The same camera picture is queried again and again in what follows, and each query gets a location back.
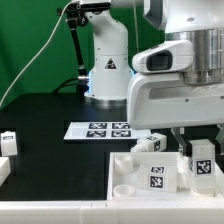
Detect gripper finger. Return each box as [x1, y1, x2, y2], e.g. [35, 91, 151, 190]
[171, 127, 188, 156]
[216, 123, 224, 154]

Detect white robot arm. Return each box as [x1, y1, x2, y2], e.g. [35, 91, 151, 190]
[80, 0, 224, 141]

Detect white square tabletop tray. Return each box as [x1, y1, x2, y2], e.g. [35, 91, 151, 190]
[107, 152, 224, 200]

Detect white fiducial marker sheet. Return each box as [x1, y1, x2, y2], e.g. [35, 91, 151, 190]
[64, 122, 151, 141]

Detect white left fence block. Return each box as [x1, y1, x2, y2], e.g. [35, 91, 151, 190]
[0, 157, 11, 186]

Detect white front fence wall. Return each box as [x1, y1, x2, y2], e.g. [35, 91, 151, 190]
[0, 199, 224, 224]

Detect black cables at base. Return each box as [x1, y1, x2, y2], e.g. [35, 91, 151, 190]
[51, 77, 88, 94]

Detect white cable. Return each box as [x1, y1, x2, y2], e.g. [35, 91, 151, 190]
[0, 2, 72, 108]

